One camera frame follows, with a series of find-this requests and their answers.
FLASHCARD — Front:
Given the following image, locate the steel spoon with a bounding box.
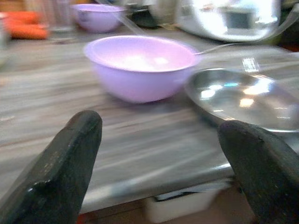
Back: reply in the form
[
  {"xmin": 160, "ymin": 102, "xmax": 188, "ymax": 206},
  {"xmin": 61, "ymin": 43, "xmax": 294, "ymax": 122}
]
[{"xmin": 192, "ymin": 43, "xmax": 246, "ymax": 56}]

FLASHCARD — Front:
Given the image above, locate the orange carrot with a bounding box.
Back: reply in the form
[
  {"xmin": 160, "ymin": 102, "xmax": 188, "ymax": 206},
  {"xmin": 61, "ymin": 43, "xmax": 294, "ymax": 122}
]
[
  {"xmin": 3, "ymin": 11, "xmax": 44, "ymax": 24},
  {"xmin": 9, "ymin": 28, "xmax": 51, "ymax": 40}
]

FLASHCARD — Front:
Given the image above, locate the large lilac plastic bowl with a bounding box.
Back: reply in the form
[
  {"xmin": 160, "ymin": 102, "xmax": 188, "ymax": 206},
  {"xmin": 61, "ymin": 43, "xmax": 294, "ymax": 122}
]
[{"xmin": 83, "ymin": 35, "xmax": 201, "ymax": 105}]

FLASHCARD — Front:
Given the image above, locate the shiny steel plate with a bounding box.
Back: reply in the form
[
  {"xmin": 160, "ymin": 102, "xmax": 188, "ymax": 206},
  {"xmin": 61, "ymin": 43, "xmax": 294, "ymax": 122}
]
[{"xmin": 184, "ymin": 68, "xmax": 299, "ymax": 133}]

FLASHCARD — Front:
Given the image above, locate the clear drinking glass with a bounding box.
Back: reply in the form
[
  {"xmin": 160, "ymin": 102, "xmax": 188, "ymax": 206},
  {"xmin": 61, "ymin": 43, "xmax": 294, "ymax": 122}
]
[{"xmin": 39, "ymin": 0, "xmax": 75, "ymax": 33}]

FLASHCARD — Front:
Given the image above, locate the white drawer front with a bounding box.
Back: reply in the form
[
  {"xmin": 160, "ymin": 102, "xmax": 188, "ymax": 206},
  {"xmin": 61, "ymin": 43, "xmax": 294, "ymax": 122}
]
[{"xmin": 144, "ymin": 184, "xmax": 225, "ymax": 224}]

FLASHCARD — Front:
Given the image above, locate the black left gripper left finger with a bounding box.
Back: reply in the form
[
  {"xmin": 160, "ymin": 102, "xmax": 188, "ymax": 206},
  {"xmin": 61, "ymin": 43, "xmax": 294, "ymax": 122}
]
[{"xmin": 0, "ymin": 110, "xmax": 103, "ymax": 224}]

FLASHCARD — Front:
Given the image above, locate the small lilac plastic bowl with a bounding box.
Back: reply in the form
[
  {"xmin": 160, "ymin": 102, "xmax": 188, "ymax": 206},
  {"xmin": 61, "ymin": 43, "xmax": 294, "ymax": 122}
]
[{"xmin": 71, "ymin": 3, "xmax": 127, "ymax": 34}]

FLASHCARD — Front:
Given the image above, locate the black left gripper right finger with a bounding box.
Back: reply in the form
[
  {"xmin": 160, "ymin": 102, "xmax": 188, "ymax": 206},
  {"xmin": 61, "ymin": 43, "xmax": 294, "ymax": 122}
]
[{"xmin": 217, "ymin": 120, "xmax": 299, "ymax": 224}]

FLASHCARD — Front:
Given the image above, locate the white rice cooker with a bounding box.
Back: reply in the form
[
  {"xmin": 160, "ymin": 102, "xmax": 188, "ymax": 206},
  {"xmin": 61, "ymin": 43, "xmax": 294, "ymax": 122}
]
[{"xmin": 175, "ymin": 0, "xmax": 282, "ymax": 43}]

